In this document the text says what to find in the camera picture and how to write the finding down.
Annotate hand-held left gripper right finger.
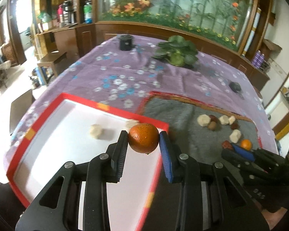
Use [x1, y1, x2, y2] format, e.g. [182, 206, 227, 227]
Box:
[159, 131, 270, 231]

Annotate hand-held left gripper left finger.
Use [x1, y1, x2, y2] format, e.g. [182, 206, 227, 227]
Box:
[16, 130, 129, 231]

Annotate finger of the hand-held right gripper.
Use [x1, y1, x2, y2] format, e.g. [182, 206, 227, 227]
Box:
[221, 149, 280, 182]
[232, 143, 286, 165]

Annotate small orange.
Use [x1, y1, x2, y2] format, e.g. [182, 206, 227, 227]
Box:
[240, 139, 252, 151]

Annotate large orange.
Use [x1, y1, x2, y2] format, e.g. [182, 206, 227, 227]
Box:
[128, 123, 160, 154]

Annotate red tray with white inside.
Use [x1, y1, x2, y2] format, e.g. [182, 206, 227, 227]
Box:
[7, 93, 169, 231]

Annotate grey felt mat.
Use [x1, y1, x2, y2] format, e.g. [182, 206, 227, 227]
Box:
[138, 91, 265, 231]

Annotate small black tape measure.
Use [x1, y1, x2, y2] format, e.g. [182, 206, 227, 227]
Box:
[229, 82, 244, 97]

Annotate purple floral tablecloth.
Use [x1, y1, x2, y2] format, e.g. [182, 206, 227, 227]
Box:
[10, 35, 280, 159]

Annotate purple bottles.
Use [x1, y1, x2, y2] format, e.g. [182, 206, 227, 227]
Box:
[254, 50, 265, 69]

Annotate green potted plant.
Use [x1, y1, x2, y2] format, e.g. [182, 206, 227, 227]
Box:
[151, 36, 199, 67]

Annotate dark chair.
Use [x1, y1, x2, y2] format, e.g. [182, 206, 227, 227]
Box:
[10, 89, 36, 133]

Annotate wooden stool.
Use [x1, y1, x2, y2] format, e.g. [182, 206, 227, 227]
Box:
[37, 52, 68, 86]

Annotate wooden aquarium cabinet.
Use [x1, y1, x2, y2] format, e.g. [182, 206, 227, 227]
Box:
[75, 20, 270, 94]

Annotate rolled white poster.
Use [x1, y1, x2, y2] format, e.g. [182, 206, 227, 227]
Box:
[241, 7, 263, 57]

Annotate green water bottle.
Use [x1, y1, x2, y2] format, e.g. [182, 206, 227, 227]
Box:
[84, 1, 93, 24]

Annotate black thermos jug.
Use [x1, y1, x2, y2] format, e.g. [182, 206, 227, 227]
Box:
[63, 0, 74, 25]

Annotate large aquarium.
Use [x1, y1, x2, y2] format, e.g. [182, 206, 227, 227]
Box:
[97, 0, 256, 51]

